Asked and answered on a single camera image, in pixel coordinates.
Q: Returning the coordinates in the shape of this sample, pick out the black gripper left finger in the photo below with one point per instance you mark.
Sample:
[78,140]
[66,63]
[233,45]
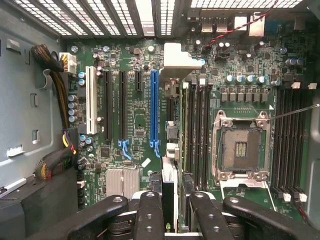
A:
[150,217]

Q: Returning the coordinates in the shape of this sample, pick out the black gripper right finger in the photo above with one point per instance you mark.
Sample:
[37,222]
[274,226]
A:
[207,220]

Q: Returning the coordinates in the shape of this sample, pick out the silver finned chipset heatsink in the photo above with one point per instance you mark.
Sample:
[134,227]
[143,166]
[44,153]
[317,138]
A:
[122,182]

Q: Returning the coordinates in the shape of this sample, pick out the metal socket cover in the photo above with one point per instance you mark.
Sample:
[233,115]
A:
[247,186]

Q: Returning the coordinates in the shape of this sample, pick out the black RAM slot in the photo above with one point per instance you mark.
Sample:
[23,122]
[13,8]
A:
[304,140]
[191,135]
[295,140]
[286,140]
[207,135]
[199,135]
[277,140]

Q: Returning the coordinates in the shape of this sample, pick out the green motherboard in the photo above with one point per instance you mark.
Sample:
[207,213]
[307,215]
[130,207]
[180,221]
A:
[135,120]

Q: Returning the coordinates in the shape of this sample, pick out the blue expansion slot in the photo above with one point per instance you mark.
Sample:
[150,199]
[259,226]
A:
[154,107]

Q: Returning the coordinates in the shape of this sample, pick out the black disk bay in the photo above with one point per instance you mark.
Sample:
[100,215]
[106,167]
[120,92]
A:
[37,205]

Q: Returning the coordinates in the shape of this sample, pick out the long black expansion slot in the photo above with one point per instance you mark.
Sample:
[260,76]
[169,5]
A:
[123,105]
[108,105]

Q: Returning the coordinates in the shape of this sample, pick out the white expansion slot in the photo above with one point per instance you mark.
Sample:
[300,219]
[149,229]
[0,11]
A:
[91,100]

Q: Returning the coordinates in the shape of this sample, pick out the short black expansion slot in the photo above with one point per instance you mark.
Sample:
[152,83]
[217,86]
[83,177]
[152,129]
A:
[138,81]

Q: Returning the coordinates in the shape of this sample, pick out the thin metal locking lever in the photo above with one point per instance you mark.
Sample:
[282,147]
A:
[295,111]

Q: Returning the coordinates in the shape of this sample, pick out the grey metal PC case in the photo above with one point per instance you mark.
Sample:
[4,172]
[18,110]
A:
[22,100]

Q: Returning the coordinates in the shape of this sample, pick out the silver rear port block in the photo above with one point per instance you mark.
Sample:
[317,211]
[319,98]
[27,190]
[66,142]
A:
[256,25]

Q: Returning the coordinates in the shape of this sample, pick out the CPU socket with metal frame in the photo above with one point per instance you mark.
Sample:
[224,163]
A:
[241,147]

